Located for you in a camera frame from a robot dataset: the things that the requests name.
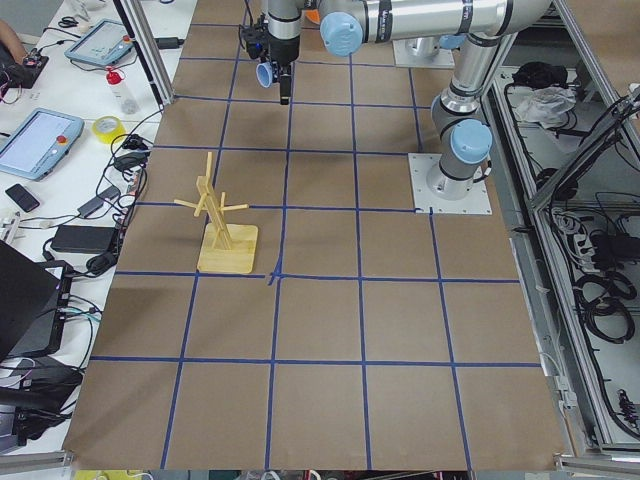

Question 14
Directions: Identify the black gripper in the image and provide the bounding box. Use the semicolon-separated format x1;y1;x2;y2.
269;34;300;105

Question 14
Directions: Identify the blue cup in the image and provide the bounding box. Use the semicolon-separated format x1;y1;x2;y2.
256;62;278;88

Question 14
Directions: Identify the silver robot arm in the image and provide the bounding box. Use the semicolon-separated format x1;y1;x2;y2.
261;0;549;201

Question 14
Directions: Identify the person forearm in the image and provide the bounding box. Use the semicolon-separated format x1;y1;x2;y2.
0;19;27;64

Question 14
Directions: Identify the wooden cup stand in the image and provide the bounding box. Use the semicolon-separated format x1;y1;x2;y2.
174;152;259;274

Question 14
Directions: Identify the far teach pendant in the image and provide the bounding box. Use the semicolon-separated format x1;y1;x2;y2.
64;19;133;67

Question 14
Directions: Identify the teach pendant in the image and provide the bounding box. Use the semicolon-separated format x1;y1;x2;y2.
64;19;133;67
1;108;85;180

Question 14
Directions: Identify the yellow tape roll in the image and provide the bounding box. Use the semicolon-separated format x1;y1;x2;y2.
91;115;126;144

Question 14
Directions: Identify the black power adapter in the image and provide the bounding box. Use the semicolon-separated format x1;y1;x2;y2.
51;225;116;254

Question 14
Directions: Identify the near teach pendant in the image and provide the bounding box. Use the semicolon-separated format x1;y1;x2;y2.
1;108;85;180

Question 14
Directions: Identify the white cloth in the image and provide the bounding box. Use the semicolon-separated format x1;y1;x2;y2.
515;86;576;128

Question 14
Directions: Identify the black smartphone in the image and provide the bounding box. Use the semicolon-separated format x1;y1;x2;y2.
5;184;40;213

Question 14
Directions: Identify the black laptop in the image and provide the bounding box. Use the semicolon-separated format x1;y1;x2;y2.
1;243;72;360

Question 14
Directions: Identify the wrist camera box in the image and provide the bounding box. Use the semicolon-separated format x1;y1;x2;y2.
239;25;268;60

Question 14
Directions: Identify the aluminium frame post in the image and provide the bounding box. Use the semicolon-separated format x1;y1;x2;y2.
113;0;174;108

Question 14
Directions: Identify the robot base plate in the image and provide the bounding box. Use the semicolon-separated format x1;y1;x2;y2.
408;153;492;215

